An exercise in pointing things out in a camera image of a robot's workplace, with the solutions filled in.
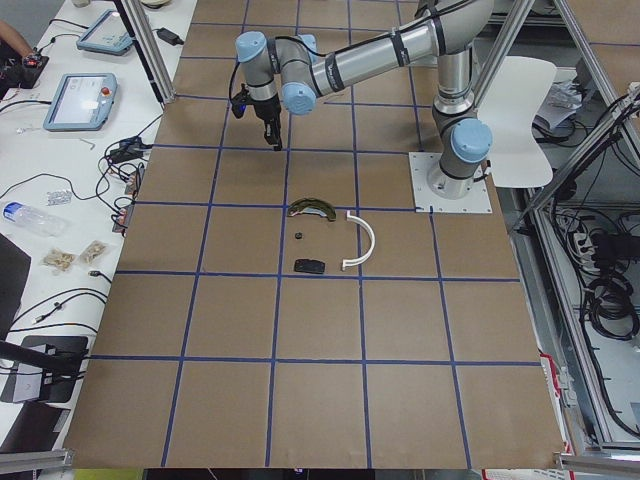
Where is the white curved plastic arc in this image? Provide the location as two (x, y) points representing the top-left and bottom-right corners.
(340, 209), (377, 272)

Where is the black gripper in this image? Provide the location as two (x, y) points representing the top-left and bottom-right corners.
(230, 83), (283, 151)

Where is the black power adapter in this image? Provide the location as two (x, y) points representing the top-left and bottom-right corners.
(156, 28), (184, 46)

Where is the bag of small parts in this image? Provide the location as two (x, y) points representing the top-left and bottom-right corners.
(78, 240), (109, 265)
(41, 248), (76, 272)

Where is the olive green brake shoe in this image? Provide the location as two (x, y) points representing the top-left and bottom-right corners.
(287, 197), (337, 222)

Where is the teach pendant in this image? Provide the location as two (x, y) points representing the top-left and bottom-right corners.
(76, 10), (133, 56)
(43, 73), (118, 132)

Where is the aluminium frame post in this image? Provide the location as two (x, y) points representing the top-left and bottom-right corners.
(113, 0), (176, 105)

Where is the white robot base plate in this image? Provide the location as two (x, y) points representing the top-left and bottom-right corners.
(408, 152), (492, 214)

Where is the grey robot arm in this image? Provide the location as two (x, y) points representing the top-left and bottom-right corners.
(229, 0), (494, 200)

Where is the black camera stand base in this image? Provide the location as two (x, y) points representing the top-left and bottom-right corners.
(1, 335), (89, 404)

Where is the clear plastic water bottle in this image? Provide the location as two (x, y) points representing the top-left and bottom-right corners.
(1, 201), (68, 237)

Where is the white chair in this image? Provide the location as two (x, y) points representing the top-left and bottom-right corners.
(478, 56), (556, 188)

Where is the lower teach pendant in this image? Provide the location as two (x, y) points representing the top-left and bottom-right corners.
(43, 73), (118, 132)

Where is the upper teach pendant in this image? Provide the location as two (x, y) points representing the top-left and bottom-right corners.
(76, 10), (133, 56)

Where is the black brake pad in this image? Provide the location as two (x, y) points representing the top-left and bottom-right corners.
(293, 258), (326, 275)

